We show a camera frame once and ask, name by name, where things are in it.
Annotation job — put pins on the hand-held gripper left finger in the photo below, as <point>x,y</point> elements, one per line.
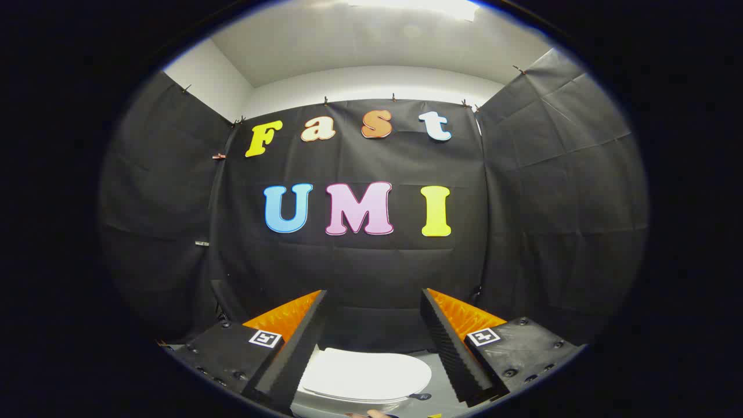
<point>293,355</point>

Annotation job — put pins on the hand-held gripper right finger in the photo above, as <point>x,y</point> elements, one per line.
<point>454,355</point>

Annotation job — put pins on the black backdrop cloth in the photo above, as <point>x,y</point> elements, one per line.
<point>360,267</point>

